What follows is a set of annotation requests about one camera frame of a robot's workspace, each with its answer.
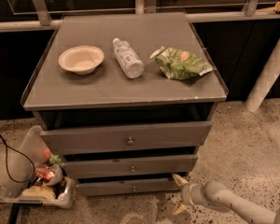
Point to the beige paper bowl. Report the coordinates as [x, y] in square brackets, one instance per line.
[81, 60]

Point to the grey drawer cabinet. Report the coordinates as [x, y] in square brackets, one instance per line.
[106, 97]

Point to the grey middle drawer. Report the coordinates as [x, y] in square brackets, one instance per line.
[131, 166]

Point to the red can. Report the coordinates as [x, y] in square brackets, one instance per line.
[44, 173]

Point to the grey drawer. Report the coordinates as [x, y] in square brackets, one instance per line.
[125, 138]
[131, 166]
[127, 187]

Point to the green orange toy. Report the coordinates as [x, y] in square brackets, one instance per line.
[51, 158]

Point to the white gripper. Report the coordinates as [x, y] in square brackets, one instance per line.
[187, 193]

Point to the grey top drawer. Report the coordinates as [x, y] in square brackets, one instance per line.
[125, 138]

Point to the white diagonal pole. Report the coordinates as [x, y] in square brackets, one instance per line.
[269, 74]

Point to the green chip bag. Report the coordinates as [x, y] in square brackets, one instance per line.
[180, 64]

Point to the grey bottom drawer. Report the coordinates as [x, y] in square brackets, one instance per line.
[127, 187]

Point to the clear plastic water bottle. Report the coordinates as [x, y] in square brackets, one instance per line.
[128, 60]

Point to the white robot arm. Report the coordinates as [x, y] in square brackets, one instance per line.
[215, 196]

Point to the grey metal railing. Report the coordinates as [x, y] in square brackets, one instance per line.
[29, 15]

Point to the beige bread item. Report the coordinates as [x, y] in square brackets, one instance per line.
[40, 191]

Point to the clear plastic bin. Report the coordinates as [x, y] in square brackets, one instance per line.
[21, 174]

